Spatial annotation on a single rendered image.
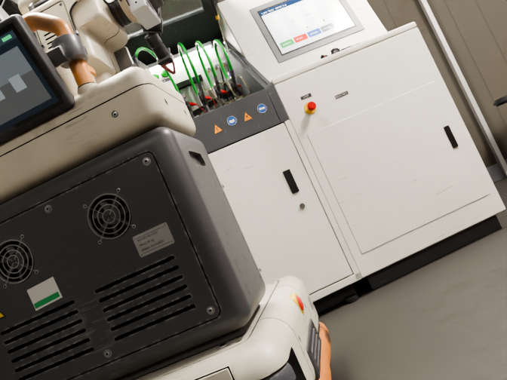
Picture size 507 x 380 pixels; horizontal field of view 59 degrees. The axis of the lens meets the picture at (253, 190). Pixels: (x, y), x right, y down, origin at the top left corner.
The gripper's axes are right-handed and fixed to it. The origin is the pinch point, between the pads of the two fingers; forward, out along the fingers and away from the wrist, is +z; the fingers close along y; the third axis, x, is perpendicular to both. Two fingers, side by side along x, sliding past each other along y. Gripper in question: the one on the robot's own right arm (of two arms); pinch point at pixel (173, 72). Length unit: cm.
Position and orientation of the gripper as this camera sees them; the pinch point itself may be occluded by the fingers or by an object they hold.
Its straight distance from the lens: 212.5
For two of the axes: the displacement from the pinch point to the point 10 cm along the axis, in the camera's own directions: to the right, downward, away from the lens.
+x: -9.0, 4.1, 1.3
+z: 3.9, 6.5, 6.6
